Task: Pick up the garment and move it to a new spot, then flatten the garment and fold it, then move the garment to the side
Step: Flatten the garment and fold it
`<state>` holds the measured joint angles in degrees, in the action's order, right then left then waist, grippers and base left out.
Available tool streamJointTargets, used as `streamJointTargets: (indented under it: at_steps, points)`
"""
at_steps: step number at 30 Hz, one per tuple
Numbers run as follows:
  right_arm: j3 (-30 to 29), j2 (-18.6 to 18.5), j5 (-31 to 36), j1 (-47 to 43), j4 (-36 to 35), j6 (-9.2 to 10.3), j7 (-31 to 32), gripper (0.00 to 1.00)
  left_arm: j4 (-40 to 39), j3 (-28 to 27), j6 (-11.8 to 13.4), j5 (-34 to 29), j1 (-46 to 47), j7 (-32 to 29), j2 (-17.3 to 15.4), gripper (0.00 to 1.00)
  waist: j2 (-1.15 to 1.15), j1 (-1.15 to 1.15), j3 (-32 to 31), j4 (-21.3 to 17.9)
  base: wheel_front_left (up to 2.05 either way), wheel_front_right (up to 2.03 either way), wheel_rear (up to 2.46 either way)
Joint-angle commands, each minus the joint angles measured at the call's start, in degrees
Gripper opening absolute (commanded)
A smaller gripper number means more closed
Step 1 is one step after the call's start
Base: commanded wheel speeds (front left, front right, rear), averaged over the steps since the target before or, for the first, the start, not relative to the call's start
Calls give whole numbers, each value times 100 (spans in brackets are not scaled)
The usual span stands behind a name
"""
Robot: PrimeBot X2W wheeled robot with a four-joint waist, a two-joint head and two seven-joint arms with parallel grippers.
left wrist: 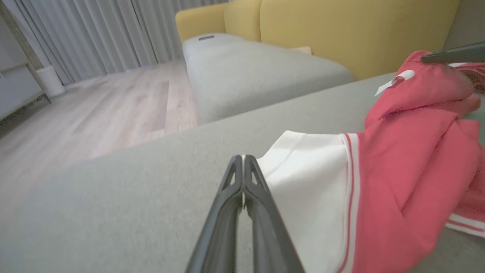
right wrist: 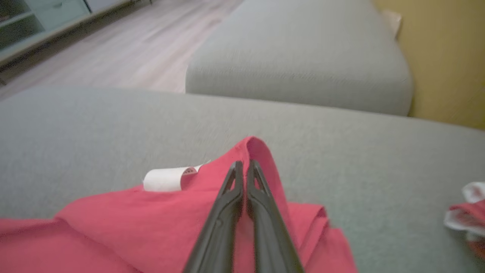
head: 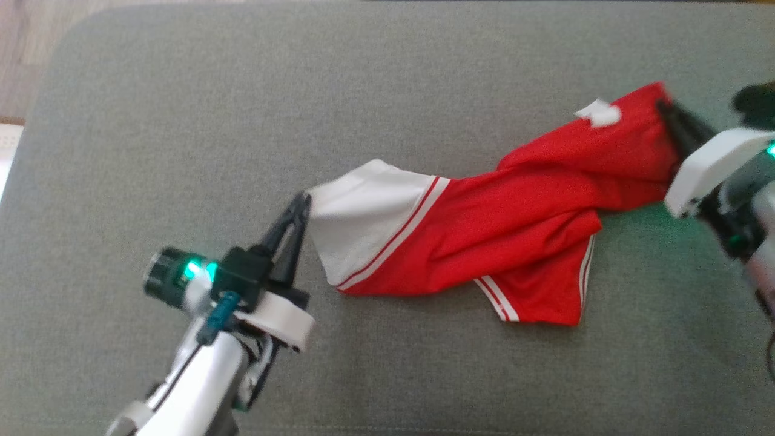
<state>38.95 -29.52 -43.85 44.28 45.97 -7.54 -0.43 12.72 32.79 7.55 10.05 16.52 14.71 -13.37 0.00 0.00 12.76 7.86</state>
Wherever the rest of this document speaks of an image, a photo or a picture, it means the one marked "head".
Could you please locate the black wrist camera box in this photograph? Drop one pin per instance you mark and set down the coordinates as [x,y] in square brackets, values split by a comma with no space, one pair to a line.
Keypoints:
[757,104]
[243,275]

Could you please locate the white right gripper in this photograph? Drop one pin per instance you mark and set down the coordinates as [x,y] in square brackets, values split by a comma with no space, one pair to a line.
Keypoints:
[711,169]

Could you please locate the grey fabric sofa seat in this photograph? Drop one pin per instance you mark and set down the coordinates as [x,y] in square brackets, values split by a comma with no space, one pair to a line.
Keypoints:
[181,121]

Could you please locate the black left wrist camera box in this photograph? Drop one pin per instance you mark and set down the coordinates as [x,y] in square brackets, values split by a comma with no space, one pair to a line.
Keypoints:
[243,275]

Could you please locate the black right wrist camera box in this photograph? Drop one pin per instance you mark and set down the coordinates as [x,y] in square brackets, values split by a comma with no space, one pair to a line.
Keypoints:
[757,104]

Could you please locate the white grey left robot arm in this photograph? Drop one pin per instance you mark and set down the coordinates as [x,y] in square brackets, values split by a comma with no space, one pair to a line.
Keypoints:
[194,375]

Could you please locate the red and white shirt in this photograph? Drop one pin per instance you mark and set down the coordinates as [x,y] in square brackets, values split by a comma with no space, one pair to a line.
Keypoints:
[502,224]

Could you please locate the white object beside sofa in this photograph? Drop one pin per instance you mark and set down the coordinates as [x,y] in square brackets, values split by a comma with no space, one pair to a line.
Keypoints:
[8,158]

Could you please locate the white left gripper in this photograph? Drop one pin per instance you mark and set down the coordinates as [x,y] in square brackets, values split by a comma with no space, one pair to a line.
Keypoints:
[280,318]

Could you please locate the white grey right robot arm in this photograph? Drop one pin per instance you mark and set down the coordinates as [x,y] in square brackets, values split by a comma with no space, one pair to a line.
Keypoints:
[748,212]

